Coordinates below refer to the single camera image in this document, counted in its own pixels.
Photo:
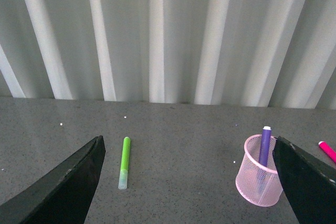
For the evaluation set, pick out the pink mesh pen cup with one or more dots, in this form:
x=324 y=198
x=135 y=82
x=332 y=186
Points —
x=246 y=180

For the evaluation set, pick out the green marker pen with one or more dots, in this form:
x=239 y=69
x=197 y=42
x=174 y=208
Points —
x=124 y=166

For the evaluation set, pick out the purple marker pen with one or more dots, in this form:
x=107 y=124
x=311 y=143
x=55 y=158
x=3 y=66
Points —
x=263 y=156

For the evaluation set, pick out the pink marker pen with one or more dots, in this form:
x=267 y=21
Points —
x=328 y=150

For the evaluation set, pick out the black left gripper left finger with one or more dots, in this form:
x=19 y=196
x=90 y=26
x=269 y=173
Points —
x=63 y=195

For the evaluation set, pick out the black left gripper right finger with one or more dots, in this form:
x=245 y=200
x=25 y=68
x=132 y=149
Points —
x=308 y=183

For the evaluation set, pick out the white pleated curtain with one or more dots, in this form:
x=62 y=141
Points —
x=278 y=53

